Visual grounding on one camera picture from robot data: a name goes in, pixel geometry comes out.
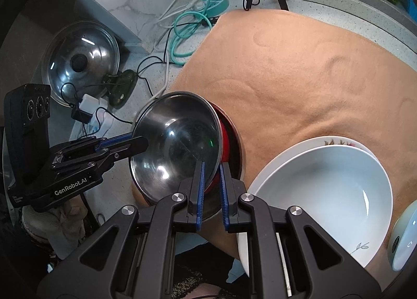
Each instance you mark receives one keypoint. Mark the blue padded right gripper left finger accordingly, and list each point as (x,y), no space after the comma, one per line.
(200,197)

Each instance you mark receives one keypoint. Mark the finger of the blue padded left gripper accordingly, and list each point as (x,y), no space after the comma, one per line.
(115,140)
(130,148)

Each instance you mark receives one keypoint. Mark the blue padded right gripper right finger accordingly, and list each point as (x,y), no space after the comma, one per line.
(224,198)

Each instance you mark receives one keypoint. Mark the white plate gold floral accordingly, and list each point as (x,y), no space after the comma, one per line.
(325,188)

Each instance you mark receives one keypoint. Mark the large stainless steel bowl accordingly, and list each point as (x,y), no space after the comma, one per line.
(181,128)

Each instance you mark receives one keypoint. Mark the red steel bowl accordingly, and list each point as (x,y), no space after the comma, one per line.
(233,154)

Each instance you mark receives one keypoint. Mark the white small bowl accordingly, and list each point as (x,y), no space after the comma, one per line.
(332,201)

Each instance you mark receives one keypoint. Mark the gloved left hand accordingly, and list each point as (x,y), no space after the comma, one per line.
(62,227)

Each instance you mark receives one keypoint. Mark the white power adapter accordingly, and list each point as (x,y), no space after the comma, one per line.
(89,104)

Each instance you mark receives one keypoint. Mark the dark green dish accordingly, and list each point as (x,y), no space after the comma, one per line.
(120,87)

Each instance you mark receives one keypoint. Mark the steel pot lid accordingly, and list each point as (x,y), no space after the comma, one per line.
(78,61)

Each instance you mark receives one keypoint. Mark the orange cloth mat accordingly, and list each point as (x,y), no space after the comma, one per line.
(284,78)

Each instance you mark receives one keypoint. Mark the teal round power strip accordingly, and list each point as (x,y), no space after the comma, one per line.
(212,8)

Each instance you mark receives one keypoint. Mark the blue cup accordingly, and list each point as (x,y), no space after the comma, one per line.
(410,8)

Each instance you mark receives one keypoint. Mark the black camera box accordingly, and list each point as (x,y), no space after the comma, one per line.
(26,112)

